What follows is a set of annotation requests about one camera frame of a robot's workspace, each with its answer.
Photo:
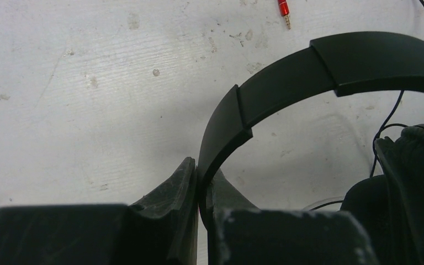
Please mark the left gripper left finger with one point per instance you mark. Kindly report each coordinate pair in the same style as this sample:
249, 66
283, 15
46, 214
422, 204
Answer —
159, 228

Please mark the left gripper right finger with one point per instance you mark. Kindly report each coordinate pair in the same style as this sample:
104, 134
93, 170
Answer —
241, 233

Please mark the black headphones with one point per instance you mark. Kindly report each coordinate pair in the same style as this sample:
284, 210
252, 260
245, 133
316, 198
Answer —
390, 207

